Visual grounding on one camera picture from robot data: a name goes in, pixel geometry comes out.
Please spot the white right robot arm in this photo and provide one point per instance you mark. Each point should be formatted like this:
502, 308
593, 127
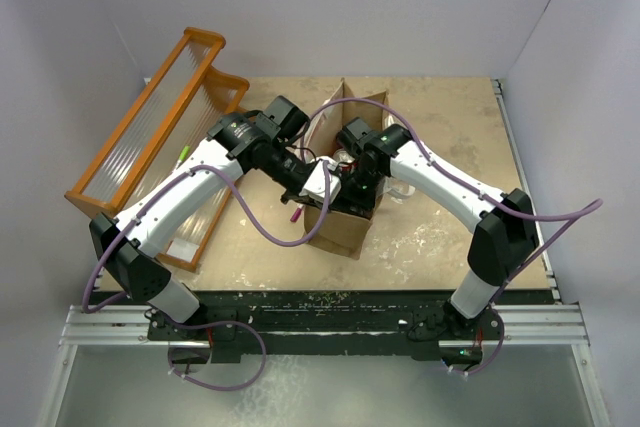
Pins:
502, 239

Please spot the brown canvas tote bag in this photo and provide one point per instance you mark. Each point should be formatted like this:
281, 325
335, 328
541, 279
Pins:
340, 233

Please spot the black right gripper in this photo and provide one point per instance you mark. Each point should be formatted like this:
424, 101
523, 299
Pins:
344, 202

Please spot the purple soda can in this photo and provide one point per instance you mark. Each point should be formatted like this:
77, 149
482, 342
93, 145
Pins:
341, 155

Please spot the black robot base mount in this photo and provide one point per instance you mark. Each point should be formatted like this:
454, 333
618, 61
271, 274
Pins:
407, 323

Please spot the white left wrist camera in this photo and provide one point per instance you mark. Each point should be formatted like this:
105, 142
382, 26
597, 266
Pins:
321, 184

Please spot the aluminium front rail frame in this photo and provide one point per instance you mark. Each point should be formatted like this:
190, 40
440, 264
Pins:
108, 373

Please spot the green marker pen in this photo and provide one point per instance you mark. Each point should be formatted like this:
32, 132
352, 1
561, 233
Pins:
183, 155

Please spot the small purple marker pen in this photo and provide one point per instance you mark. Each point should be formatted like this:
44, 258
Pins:
297, 213

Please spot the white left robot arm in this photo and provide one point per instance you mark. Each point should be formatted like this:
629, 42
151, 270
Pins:
127, 245

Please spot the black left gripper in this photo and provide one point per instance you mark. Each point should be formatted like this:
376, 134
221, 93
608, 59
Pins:
294, 194

